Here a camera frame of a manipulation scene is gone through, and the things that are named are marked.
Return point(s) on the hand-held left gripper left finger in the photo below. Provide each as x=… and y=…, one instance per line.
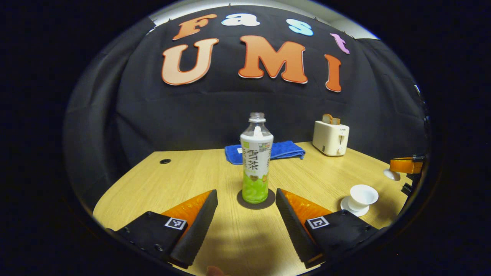
x=197, y=226

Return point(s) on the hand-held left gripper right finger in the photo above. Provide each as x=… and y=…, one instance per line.
x=293, y=230

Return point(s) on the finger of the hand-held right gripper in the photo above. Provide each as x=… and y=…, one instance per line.
x=404, y=165

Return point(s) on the white teacup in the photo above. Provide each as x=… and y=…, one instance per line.
x=363, y=195

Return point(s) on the dark round coaster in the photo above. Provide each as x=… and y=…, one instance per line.
x=243, y=203

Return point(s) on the clear water bottle white label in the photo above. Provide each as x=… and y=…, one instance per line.
x=256, y=161

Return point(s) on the white saucer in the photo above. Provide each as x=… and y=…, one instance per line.
x=347, y=206

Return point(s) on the cream toaster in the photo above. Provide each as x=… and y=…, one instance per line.
x=330, y=138

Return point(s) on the blue towel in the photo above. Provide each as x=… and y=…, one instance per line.
x=285, y=149

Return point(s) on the toast slice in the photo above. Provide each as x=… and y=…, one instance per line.
x=330, y=119

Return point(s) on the black backdrop cloth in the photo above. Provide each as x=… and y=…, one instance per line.
x=172, y=115

